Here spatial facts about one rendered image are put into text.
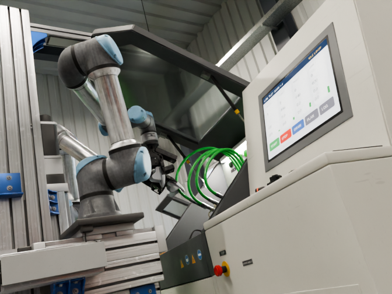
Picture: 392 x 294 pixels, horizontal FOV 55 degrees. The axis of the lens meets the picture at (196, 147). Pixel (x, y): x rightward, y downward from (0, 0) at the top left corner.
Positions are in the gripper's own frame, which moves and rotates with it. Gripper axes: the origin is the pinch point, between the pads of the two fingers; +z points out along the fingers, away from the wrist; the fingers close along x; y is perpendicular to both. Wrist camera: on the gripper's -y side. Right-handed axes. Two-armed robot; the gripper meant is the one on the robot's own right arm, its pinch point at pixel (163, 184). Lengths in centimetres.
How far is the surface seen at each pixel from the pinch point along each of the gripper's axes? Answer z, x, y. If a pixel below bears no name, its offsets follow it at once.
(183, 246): 28.0, -0.5, -3.0
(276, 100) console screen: -14, 49, -34
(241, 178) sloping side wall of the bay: 8.0, 22.9, -25.6
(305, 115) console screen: 1, 65, -30
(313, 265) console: 46, 77, -3
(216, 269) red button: 41, 34, 1
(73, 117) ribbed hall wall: -385, -677, -71
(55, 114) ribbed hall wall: -390, -667, -31
